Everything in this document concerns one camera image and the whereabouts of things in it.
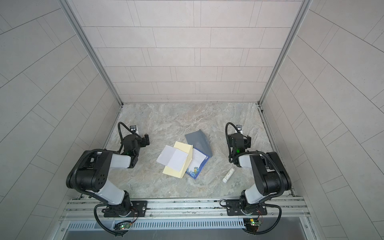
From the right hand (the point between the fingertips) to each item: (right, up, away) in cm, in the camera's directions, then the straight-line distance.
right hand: (238, 133), depth 95 cm
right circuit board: (-1, -38, -27) cm, 47 cm away
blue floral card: (-25, -15, -8) cm, 31 cm away
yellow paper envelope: (-33, -9, -3) cm, 35 cm away
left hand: (-61, +2, 0) cm, 61 cm away
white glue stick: (-9, -21, -14) cm, 27 cm away
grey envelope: (-26, -4, +2) cm, 27 cm away
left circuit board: (-58, -36, -30) cm, 75 cm away
